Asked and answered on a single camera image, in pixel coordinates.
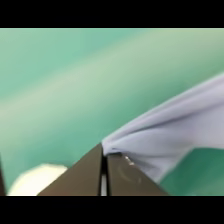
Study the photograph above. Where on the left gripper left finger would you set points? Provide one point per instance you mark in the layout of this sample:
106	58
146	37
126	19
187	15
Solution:
83	178

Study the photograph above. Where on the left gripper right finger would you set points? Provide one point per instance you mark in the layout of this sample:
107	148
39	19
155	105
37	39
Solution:
128	180

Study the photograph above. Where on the lavender shirt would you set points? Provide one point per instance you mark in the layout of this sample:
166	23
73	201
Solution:
173	130

